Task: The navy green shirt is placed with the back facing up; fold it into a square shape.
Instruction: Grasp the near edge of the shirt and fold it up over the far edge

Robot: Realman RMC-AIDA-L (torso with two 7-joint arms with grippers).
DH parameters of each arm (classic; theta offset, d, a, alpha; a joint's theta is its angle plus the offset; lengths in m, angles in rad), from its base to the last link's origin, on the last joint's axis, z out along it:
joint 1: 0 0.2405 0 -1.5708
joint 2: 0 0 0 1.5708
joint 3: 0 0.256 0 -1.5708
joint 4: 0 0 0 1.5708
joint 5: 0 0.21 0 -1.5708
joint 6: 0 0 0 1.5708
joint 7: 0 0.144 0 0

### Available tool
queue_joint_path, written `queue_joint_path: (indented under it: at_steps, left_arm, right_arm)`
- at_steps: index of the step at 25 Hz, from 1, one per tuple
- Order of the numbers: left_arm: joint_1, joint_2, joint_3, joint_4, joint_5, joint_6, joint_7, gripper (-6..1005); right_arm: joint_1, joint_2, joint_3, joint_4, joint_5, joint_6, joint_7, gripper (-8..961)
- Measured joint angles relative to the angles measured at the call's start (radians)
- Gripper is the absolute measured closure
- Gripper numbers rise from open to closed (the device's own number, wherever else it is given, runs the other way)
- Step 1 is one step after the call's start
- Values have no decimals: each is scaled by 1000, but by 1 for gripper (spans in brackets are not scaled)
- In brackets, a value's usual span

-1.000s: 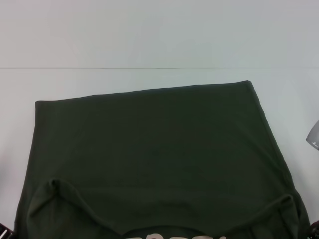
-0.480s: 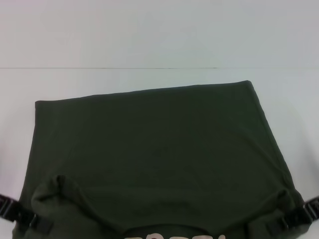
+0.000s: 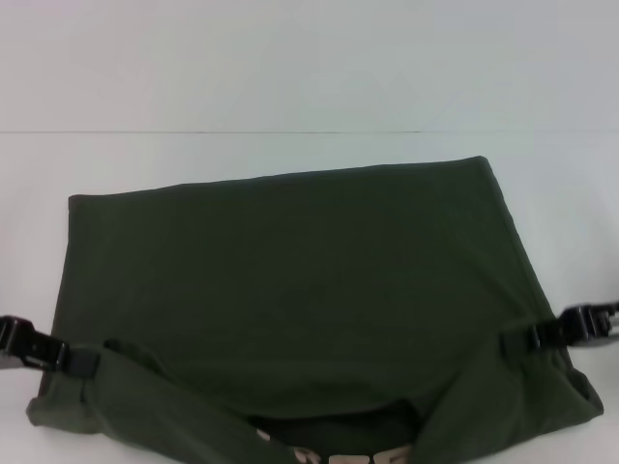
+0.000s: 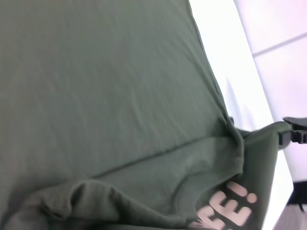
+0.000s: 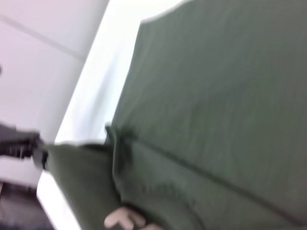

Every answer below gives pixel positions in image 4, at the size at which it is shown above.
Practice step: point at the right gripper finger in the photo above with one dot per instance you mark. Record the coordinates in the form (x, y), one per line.
(293, 137)
(297, 122)

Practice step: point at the dark green t-shirt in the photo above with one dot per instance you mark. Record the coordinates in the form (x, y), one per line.
(120, 107)

